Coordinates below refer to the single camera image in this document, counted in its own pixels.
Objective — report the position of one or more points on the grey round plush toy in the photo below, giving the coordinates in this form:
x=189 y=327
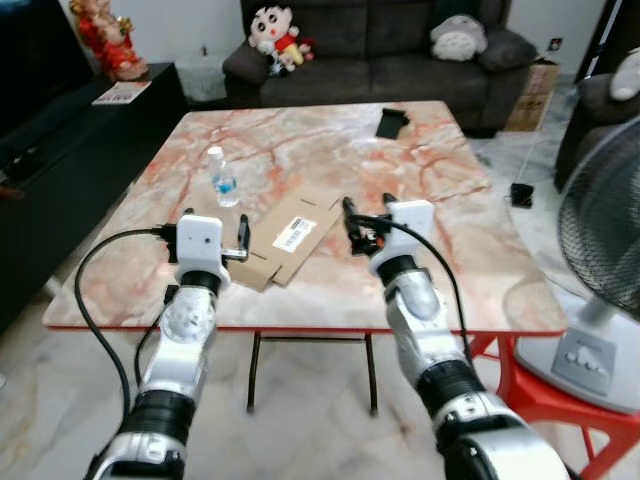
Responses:
x=458 y=40

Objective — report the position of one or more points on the brown cardboard box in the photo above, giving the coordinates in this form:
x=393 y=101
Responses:
x=290 y=245

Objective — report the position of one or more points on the cartoon boy plush doll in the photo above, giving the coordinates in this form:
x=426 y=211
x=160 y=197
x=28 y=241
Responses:
x=275 y=35

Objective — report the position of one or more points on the small black pouch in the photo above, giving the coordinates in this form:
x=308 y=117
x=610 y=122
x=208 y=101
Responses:
x=390 y=123

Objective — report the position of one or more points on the red plastic stool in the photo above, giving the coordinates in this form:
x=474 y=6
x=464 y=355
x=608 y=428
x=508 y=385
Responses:
x=560 y=400

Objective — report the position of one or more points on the dark grey sofa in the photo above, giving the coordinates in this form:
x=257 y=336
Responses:
x=390 y=75

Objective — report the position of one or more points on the red gold deity statue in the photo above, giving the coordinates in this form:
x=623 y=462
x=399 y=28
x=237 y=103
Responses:
x=110 y=40

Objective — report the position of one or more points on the black television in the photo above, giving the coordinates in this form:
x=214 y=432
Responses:
x=35 y=60

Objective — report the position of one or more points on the white plush pillow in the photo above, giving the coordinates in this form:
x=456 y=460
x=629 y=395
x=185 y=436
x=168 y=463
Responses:
x=627 y=78

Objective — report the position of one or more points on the dark grey armchair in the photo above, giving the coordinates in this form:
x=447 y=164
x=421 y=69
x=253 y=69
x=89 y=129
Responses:
x=590 y=110

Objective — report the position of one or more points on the dark grey cushion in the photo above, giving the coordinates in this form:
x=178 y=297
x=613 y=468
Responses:
x=512 y=50

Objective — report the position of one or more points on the long black TV cabinet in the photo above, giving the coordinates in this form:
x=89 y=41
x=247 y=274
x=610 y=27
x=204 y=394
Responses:
x=80 y=170

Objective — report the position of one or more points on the small black power adapter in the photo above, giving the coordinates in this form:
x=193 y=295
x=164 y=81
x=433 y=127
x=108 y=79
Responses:
x=522 y=195

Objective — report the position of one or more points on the marble top red-edged table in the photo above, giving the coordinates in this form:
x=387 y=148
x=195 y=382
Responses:
x=420 y=180

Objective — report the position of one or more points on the white standing fan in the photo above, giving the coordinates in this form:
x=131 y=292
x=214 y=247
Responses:
x=605 y=220

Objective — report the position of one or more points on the white wall socket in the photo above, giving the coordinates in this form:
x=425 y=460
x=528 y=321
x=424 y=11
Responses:
x=555 y=44

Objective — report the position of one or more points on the red white booklet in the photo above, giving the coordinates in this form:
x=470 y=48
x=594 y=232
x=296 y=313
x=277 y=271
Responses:
x=121 y=93

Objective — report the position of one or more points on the clear plastic water bottle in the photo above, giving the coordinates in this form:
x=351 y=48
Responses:
x=224 y=182

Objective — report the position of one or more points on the brown cardboard carton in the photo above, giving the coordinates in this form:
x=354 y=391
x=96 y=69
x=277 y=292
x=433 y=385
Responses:
x=535 y=100

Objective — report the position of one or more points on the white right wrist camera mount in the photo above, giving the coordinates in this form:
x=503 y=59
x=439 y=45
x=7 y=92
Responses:
x=412 y=228

